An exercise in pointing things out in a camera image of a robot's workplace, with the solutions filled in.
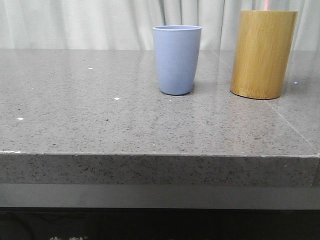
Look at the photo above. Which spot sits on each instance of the blue plastic cup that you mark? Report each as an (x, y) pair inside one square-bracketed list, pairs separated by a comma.
[(176, 49)]

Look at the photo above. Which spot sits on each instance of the bamboo cylinder holder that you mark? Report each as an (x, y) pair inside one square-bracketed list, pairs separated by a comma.
[(262, 52)]

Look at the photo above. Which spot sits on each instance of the white curtain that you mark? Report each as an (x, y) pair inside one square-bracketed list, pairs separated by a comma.
[(116, 24)]

